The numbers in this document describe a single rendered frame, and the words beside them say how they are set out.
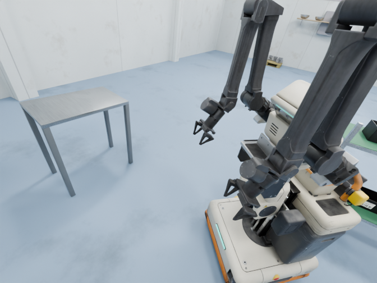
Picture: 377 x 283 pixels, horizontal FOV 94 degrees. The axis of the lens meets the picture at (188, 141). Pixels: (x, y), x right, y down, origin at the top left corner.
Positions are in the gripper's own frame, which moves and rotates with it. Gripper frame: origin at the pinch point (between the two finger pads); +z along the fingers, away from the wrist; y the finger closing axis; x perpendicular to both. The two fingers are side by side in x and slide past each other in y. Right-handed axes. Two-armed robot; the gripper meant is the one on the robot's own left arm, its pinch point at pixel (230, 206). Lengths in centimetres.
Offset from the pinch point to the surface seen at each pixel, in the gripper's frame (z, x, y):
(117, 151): 121, -15, -150
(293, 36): -331, 563, -858
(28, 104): 75, -99, -113
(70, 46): 114, -151, -395
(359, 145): -50, 107, -43
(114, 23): 43, -106, -489
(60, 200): 139, -51, -80
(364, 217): -13, 164, -20
